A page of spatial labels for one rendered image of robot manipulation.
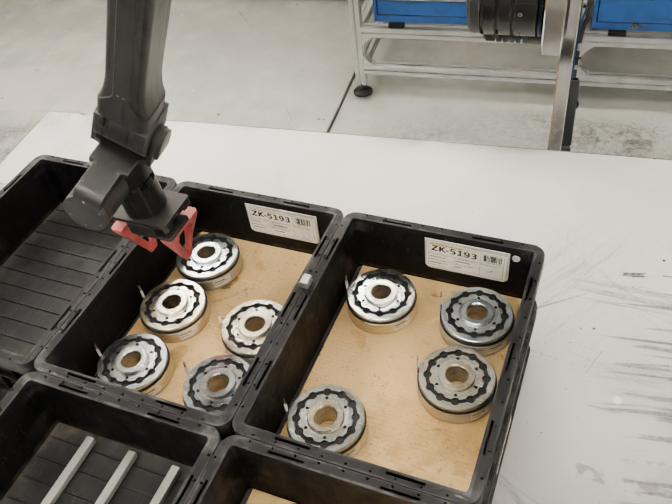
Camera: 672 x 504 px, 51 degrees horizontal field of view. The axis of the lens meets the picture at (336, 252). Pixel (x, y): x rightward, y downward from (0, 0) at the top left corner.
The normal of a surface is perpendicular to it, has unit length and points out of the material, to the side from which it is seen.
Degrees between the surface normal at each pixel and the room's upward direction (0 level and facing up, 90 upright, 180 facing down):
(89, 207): 94
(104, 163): 29
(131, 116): 102
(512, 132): 0
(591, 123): 0
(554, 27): 98
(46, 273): 0
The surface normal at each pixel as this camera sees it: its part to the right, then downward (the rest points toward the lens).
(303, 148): -0.11, -0.70
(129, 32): -0.35, 0.81
